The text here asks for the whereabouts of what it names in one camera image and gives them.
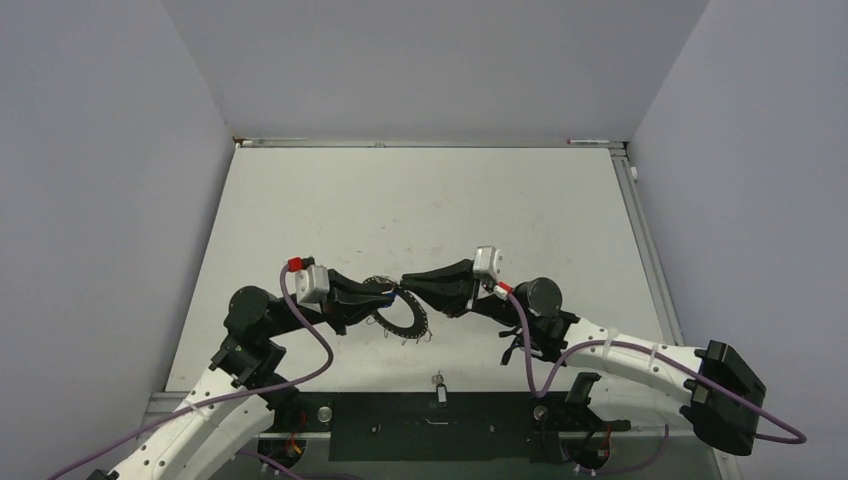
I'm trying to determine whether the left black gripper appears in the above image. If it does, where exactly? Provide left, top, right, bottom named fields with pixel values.
left=264, top=270, right=394, bottom=338

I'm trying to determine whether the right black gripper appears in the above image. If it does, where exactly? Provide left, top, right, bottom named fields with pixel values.
left=402, top=256, right=531, bottom=327

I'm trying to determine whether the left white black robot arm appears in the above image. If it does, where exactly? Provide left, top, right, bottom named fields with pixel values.
left=89, top=257, right=400, bottom=479

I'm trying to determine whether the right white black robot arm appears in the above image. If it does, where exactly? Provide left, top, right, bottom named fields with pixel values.
left=401, top=259, right=767, bottom=456

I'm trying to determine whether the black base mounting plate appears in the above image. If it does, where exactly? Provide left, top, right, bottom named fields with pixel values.
left=258, top=392, right=631, bottom=467

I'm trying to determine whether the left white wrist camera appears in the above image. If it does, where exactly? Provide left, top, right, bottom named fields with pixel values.
left=295, top=265, right=330, bottom=305

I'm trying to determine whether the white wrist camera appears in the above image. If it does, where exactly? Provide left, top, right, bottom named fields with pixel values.
left=295, top=265, right=330, bottom=305
left=472, top=245, right=503, bottom=283

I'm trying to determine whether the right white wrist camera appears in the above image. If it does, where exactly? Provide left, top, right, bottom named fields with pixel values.
left=472, top=245, right=503, bottom=283

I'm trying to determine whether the marker pen at wall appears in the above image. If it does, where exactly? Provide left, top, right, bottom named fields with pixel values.
left=567, top=139, right=613, bottom=146

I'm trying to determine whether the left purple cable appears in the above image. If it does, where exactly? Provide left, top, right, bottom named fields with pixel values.
left=46, top=256, right=334, bottom=480

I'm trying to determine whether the purple cable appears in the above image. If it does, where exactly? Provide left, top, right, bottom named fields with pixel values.
left=46, top=256, right=334, bottom=480
left=493, top=281, right=808, bottom=445

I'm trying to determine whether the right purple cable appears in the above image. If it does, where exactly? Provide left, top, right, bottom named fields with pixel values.
left=493, top=281, right=808, bottom=445

